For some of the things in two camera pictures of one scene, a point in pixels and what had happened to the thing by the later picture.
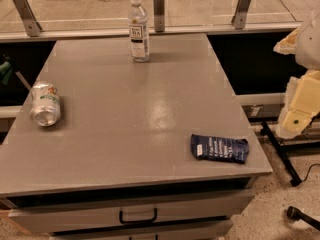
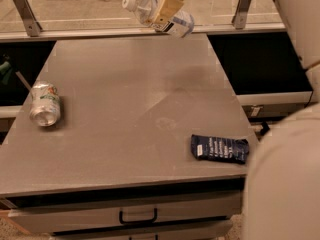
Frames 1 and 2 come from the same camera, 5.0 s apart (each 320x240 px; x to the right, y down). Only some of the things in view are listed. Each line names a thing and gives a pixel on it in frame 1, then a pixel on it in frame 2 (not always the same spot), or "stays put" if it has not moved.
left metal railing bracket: [31, 24] stays put
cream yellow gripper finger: [301, 103] -> [169, 0]
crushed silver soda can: [45, 103] stays put
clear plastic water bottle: [138, 31] -> [143, 6]
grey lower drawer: [212, 230] stays put
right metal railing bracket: [239, 16] stays put
